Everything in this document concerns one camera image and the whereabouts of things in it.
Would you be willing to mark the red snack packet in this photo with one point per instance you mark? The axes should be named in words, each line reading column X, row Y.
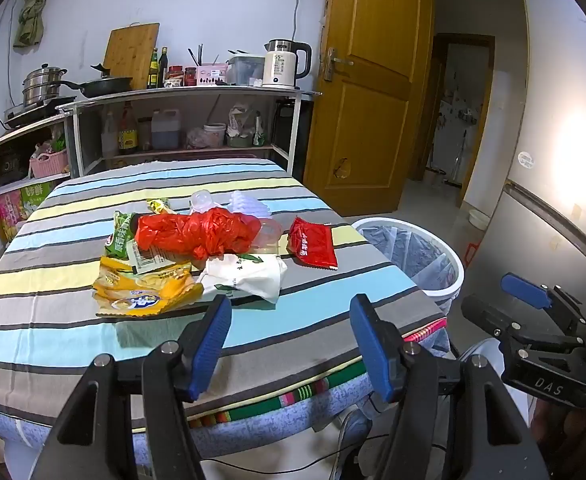
column 313, row 242

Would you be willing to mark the yellow label sauce bottle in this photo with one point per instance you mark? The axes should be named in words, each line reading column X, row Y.
column 153, row 72

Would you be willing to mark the wooden cutting board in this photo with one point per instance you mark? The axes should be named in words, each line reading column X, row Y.
column 130, row 50

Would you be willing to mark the white metal rack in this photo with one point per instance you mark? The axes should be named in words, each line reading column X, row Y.
column 183, row 94

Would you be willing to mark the wooden door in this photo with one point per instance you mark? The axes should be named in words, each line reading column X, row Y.
column 373, row 110

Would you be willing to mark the wooden shelf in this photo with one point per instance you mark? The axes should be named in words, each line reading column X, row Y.
column 18, row 135

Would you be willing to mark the large oil bottle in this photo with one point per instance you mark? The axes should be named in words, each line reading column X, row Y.
column 128, row 135

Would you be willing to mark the mop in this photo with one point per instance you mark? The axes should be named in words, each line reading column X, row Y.
column 457, row 160

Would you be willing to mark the steel steamer pot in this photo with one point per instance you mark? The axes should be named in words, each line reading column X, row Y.
column 43, row 85

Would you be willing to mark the striped cloth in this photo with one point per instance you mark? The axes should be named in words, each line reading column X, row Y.
column 283, row 320

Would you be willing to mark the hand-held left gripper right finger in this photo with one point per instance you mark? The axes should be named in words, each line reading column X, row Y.
column 373, row 350

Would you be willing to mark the colourful woven blanket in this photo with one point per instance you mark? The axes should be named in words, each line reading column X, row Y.
column 323, row 390

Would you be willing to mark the red plastic bag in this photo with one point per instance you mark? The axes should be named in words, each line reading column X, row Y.
column 193, row 232

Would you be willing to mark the pink plastic bag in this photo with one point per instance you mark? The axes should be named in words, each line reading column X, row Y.
column 196, row 139

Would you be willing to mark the large yellow snack packet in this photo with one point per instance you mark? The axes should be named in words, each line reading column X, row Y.
column 143, row 290

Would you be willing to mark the white refrigerator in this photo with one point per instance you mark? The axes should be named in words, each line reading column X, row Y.
column 563, row 85

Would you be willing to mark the black frying pan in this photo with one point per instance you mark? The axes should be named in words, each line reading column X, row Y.
column 105, row 86

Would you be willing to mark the blue patterned cloth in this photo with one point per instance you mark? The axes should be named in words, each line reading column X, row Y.
column 253, row 435

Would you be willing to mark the clear storage box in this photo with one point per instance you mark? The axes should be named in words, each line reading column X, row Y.
column 245, row 70

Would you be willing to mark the clear plastic cup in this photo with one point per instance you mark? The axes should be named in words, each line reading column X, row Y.
column 205, row 200

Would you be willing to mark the green bowl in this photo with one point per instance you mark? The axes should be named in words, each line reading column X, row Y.
column 245, row 141

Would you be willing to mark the white trash bin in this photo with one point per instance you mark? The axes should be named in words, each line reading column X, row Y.
column 448, row 290

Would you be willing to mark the pink plastic basket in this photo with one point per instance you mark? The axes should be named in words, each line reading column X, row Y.
column 49, row 165

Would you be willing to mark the white paper packet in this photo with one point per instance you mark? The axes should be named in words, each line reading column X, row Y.
column 253, row 275

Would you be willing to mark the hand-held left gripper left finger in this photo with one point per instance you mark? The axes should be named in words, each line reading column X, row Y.
column 208, row 345

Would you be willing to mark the green hanging cloth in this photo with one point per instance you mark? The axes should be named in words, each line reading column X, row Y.
column 30, row 10

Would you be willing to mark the clear plastic bottle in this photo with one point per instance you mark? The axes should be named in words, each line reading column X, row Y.
column 109, row 137

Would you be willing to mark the white plastic tub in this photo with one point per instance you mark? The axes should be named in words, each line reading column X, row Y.
column 214, row 136

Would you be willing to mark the dark sauce bottle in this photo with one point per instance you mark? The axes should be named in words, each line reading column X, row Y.
column 163, row 67

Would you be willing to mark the white printed sachet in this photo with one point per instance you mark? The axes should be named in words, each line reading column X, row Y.
column 145, row 261

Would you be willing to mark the red sauce jar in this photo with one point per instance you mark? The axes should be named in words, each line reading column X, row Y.
column 175, row 77
column 190, row 76

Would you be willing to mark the colourful snack box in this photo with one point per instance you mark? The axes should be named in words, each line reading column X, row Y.
column 18, row 207

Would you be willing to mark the clear bin liner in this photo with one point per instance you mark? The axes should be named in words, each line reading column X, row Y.
column 403, row 250

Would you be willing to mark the pink utensil holder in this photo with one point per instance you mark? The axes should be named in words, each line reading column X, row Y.
column 212, row 74

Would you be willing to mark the white foam net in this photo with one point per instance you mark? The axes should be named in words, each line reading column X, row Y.
column 248, row 202

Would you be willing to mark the white plastic bag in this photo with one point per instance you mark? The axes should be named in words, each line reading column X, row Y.
column 240, row 120

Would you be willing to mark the induction cooker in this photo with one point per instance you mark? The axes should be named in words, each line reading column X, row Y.
column 38, row 110

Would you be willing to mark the small yellow wrapper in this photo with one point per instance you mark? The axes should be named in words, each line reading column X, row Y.
column 159, row 205

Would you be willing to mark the green snack packet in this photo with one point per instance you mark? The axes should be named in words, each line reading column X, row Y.
column 118, row 237

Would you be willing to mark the white electric kettle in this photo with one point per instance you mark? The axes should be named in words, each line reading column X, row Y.
column 279, row 67

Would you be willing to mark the white basin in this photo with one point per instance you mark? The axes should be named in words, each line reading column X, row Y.
column 479, row 220

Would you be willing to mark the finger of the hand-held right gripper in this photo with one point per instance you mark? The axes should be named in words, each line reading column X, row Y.
column 483, row 312
column 523, row 290

